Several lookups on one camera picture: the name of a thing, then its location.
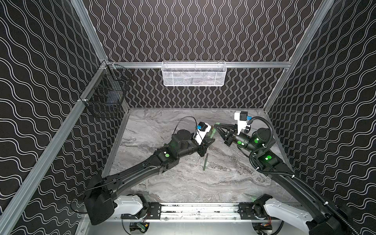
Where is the dark green pen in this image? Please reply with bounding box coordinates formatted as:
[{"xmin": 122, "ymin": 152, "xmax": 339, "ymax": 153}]
[{"xmin": 210, "ymin": 127, "xmax": 216, "ymax": 138}]

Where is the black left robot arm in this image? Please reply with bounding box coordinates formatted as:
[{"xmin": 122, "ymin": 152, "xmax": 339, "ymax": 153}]
[{"xmin": 83, "ymin": 129, "xmax": 215, "ymax": 225}]

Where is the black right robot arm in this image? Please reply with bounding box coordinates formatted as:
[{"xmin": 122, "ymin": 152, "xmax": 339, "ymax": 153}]
[{"xmin": 214, "ymin": 121, "xmax": 358, "ymax": 235}]

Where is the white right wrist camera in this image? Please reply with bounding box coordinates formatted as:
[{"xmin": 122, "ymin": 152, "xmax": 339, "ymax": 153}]
[{"xmin": 234, "ymin": 111, "xmax": 252, "ymax": 135}]

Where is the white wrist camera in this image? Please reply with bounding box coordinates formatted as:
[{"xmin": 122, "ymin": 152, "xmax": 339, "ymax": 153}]
[
  {"xmin": 194, "ymin": 121, "xmax": 212, "ymax": 146},
  {"xmin": 234, "ymin": 111, "xmax": 252, "ymax": 135}
]

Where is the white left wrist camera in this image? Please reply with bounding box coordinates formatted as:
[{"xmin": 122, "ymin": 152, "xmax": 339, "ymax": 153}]
[{"xmin": 194, "ymin": 121, "xmax": 212, "ymax": 146}]

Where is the white wire mesh basket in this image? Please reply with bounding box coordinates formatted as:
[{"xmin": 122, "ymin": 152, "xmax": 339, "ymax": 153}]
[{"xmin": 161, "ymin": 61, "xmax": 227, "ymax": 87}]

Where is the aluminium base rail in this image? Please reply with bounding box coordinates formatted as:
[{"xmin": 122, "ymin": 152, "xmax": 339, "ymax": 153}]
[{"xmin": 121, "ymin": 202, "xmax": 272, "ymax": 222}]

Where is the black wire mesh basket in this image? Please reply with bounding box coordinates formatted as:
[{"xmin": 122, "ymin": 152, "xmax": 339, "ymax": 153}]
[{"xmin": 83, "ymin": 61, "xmax": 134, "ymax": 119}]

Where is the aluminium right corner post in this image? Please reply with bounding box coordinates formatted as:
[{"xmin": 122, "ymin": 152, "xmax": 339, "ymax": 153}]
[{"xmin": 263, "ymin": 0, "xmax": 334, "ymax": 113}]

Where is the aluminium frame corner post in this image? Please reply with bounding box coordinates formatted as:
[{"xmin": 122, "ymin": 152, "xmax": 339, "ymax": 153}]
[{"xmin": 71, "ymin": 0, "xmax": 108, "ymax": 62}]

